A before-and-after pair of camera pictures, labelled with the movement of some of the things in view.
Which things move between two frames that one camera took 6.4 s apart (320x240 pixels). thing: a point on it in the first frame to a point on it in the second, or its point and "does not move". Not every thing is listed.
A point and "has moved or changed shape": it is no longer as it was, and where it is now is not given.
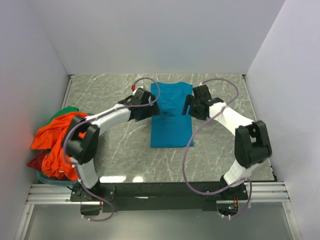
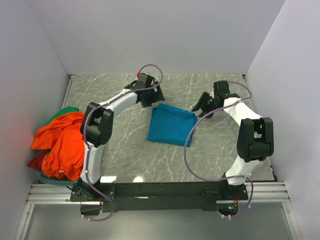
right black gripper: (190, 100) to (204, 98)
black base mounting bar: (158, 196) does not move
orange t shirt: (50, 137) does not move
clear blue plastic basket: (47, 179) does not move
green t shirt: (65, 110) does not move
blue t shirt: (170, 128) has moved or changed shape
